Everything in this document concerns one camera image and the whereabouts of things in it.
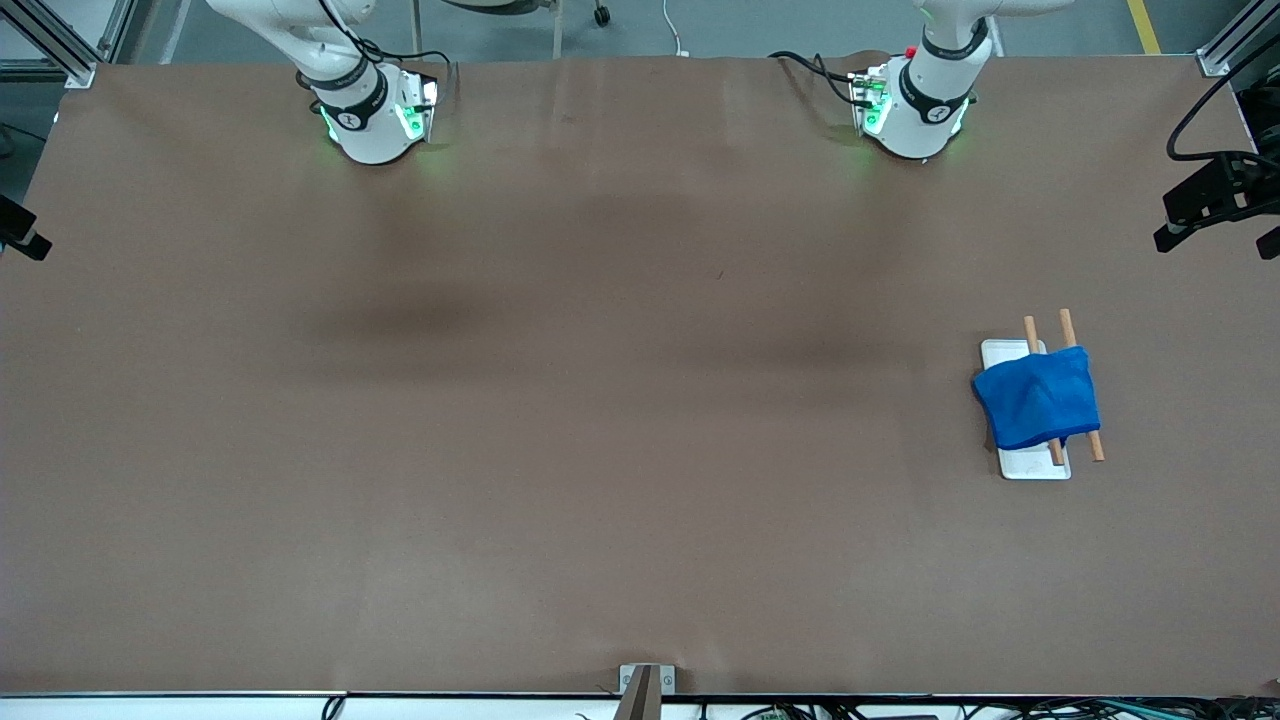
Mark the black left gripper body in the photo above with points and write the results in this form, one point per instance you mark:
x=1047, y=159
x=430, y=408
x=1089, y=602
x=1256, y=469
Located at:
x=1232, y=186

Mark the blue microfiber towel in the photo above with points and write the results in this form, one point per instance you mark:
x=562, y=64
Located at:
x=1040, y=400

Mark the white rack with wooden rods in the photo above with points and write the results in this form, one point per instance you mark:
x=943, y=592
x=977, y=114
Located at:
x=1035, y=466

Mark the office chair base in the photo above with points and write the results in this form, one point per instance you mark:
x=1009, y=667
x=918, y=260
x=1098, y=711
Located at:
x=601, y=15

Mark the aluminium frame post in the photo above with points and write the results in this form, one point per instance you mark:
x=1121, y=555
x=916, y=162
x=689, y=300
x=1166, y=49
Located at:
x=60, y=50
x=1215, y=62

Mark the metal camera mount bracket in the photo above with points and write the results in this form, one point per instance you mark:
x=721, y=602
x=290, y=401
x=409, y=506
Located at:
x=640, y=695

